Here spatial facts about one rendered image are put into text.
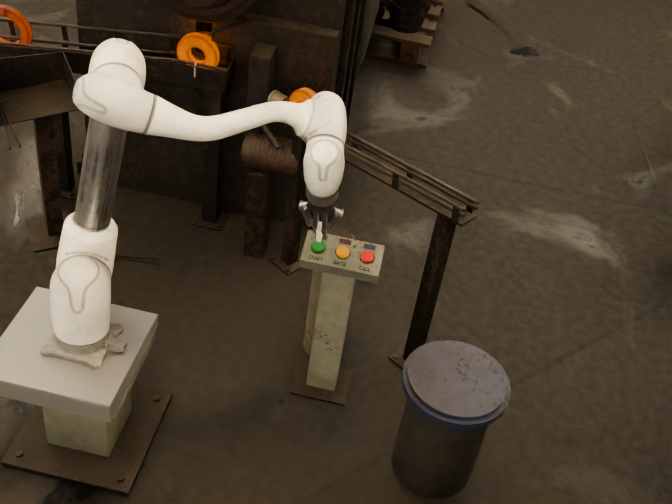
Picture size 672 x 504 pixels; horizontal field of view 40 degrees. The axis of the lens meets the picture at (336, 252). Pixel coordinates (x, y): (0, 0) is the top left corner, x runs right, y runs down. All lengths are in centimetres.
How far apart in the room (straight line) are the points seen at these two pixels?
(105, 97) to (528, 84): 318
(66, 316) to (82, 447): 54
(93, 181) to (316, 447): 112
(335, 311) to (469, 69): 245
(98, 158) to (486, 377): 126
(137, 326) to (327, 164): 81
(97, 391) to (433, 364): 96
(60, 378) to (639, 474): 187
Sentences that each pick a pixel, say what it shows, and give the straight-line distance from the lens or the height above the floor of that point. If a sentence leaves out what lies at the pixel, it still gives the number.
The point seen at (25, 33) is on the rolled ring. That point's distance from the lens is 361.
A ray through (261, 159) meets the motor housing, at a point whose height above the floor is 48.
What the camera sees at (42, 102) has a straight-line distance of 337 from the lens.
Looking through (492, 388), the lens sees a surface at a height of 43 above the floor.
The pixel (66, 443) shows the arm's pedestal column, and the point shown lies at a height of 5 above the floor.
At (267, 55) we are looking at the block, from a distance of 328.
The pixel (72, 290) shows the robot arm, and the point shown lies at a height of 66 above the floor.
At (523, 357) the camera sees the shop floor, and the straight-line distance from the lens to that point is 345.
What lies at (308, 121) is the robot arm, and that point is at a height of 108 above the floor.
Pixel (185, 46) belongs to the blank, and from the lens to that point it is 338.
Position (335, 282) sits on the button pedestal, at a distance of 281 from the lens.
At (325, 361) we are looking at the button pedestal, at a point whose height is 15.
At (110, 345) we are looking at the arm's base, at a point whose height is 44.
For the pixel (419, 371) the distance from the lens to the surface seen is 271.
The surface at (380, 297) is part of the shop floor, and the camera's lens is 352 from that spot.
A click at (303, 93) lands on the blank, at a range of 314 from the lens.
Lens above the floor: 241
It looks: 41 degrees down
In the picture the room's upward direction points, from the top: 9 degrees clockwise
